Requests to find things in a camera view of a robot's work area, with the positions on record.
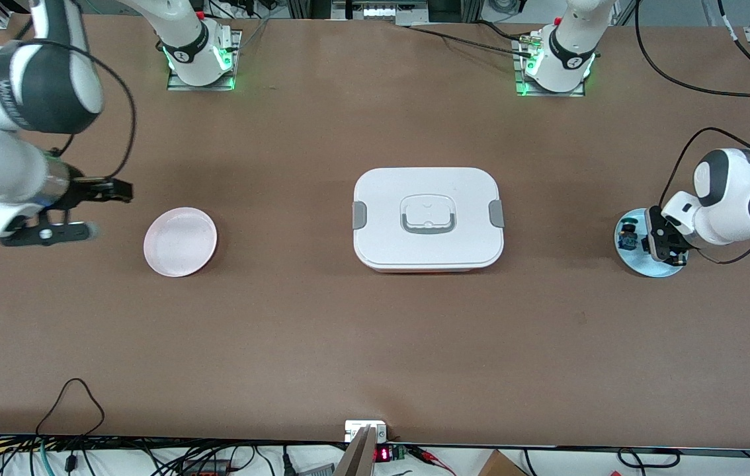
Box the white lidded lunch box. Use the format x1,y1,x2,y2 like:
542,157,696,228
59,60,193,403
352,167,505,273

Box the light blue round plate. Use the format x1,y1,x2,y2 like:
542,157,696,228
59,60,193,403
614,208,689,278

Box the pink round plate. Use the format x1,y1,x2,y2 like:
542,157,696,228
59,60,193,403
143,207,218,278

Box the brown cardboard piece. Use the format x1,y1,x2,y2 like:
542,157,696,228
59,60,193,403
478,450,529,476

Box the red clip test leads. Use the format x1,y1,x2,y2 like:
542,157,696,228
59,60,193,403
408,445,456,476

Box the grey aluminium bar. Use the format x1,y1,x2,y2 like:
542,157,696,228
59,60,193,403
334,425,380,476

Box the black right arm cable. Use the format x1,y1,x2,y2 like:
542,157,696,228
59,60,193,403
31,36,138,182

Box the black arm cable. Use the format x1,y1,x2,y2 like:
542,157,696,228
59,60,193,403
633,0,750,265
31,36,138,182

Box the black looped table cable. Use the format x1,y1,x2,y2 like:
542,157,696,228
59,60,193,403
35,377,106,438

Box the black flat looped cable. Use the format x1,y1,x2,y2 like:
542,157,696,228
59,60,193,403
616,448,681,469

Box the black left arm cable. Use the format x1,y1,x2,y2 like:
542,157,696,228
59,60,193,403
633,0,750,265

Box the black base connector cable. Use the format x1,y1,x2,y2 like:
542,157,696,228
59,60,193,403
396,24,534,59

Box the aluminium frame with white light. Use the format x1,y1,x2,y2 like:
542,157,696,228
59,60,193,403
331,0,430,22

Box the white metal bracket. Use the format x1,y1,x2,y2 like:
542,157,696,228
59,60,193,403
344,420,389,444

